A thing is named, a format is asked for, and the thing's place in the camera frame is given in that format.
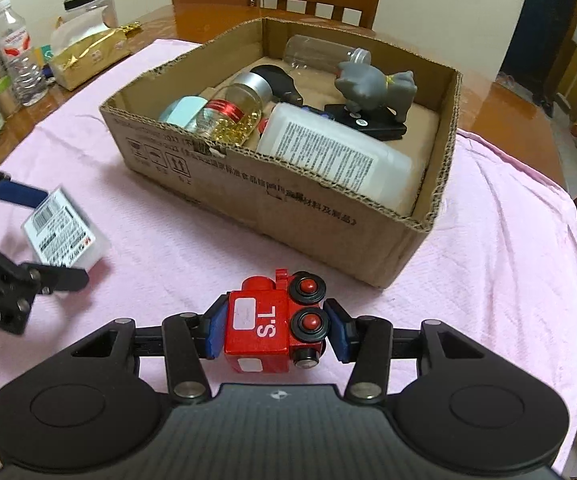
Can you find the clear jar with black lid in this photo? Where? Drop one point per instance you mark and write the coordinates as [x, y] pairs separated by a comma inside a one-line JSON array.
[[93, 7]]

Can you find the bottle of gold capsules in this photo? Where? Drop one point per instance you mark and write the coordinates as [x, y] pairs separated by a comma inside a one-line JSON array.
[[233, 115]]

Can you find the mint green round container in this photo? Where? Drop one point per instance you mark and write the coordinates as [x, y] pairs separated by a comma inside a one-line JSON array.
[[183, 110]]

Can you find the gold tissue pack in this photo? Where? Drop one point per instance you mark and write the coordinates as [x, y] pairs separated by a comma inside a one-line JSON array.
[[88, 55]]

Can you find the red toy train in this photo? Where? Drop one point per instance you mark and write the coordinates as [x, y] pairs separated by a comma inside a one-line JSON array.
[[263, 325]]

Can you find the black oval brush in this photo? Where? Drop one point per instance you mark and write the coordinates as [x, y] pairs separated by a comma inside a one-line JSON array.
[[276, 80]]

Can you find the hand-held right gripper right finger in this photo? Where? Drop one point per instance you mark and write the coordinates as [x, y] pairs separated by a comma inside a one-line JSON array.
[[337, 332]]

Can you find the small jar with green lid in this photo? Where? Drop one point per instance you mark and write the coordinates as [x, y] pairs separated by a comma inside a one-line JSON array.
[[3, 97]]

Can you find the grey elephant figurine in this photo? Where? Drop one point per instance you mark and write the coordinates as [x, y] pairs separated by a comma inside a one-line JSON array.
[[368, 90]]

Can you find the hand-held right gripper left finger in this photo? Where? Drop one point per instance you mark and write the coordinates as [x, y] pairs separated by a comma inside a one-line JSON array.
[[216, 330]]

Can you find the small white barcode box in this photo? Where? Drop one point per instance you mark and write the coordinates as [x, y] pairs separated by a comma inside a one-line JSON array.
[[63, 230]]

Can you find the pink cloth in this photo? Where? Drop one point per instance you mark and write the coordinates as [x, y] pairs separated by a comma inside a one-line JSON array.
[[468, 260]]

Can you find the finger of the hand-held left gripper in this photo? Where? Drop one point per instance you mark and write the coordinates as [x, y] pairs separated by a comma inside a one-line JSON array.
[[63, 280], [21, 192]]

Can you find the clear water bottle red label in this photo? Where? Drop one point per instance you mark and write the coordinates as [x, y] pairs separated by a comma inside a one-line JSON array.
[[21, 55]]

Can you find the white plastic bottle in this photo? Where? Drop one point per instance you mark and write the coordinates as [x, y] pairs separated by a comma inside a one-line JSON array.
[[318, 150]]

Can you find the clear plastic jar silver lid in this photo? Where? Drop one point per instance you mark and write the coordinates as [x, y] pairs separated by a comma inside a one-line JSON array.
[[313, 52]]

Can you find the cardboard box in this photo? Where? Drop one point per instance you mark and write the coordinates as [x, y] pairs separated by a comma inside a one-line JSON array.
[[288, 220]]

